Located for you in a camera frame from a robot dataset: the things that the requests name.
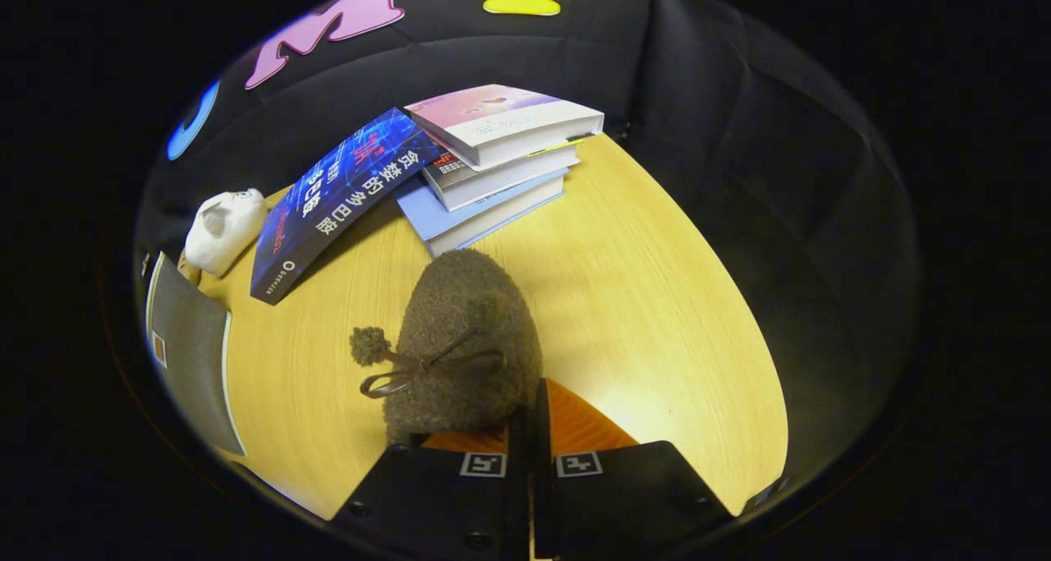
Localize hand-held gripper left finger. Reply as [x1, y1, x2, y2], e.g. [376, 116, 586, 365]
[333, 409, 533, 561]

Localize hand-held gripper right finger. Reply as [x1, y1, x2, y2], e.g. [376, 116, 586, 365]
[530, 378, 732, 561]

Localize brown fuzzy shoe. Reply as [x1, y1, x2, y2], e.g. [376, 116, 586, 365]
[351, 249, 543, 445]

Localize grey fabric storage box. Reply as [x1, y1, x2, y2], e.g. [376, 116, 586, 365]
[145, 253, 247, 457]

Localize light blue book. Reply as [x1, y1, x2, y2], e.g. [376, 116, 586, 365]
[396, 169, 567, 258]

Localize white and red book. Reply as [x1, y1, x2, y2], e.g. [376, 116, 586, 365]
[421, 142, 581, 212]

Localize dark blue book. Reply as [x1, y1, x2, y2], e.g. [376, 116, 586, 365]
[250, 107, 444, 306]

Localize pink cover book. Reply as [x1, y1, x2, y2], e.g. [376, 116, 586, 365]
[405, 84, 605, 172]

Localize white plush toy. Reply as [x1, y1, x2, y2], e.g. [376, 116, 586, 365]
[182, 188, 268, 278]

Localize black backdrop cloth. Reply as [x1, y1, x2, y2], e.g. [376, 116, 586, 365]
[135, 0, 916, 496]

